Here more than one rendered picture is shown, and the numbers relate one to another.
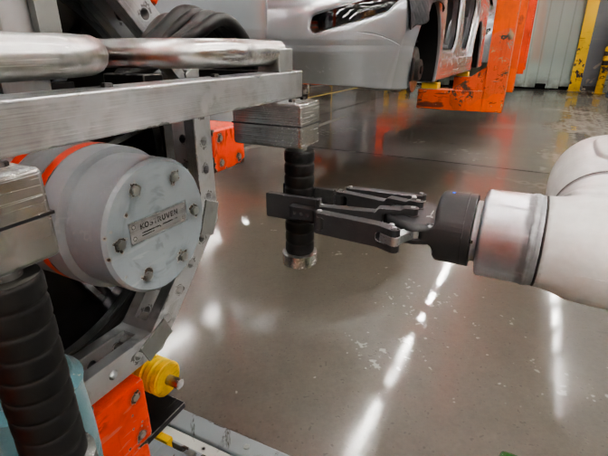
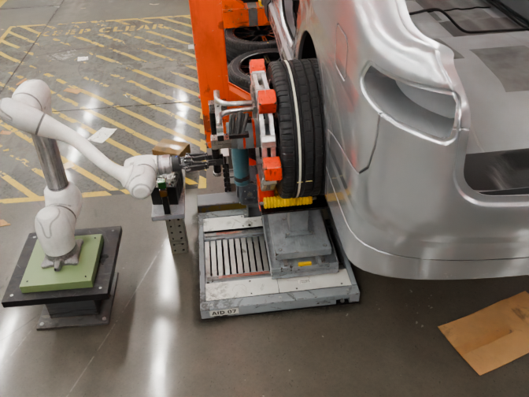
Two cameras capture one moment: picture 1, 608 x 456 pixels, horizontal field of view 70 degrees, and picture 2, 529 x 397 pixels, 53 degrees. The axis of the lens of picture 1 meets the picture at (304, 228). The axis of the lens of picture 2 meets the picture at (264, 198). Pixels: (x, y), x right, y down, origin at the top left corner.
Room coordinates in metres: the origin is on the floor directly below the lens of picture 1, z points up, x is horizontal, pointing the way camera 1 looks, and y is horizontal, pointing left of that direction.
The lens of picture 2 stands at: (2.38, -0.88, 2.18)
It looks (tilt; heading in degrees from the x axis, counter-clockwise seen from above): 38 degrees down; 149
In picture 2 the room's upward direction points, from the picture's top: 3 degrees counter-clockwise
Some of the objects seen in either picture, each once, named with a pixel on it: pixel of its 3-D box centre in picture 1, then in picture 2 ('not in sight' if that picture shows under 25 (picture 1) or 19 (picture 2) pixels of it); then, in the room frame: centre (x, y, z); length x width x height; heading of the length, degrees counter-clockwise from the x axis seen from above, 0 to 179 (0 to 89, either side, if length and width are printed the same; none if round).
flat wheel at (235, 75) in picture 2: not in sight; (271, 78); (-0.86, 1.19, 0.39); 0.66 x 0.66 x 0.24
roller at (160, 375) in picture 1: (114, 356); (287, 200); (0.61, 0.33, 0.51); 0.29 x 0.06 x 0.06; 64
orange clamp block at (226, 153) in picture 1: (212, 145); (271, 168); (0.74, 0.16, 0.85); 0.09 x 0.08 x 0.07; 154
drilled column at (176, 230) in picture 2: not in sight; (175, 220); (0.07, -0.09, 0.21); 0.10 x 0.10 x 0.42; 64
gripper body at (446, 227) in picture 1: (430, 223); (182, 162); (0.43, -0.14, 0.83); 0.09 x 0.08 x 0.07; 64
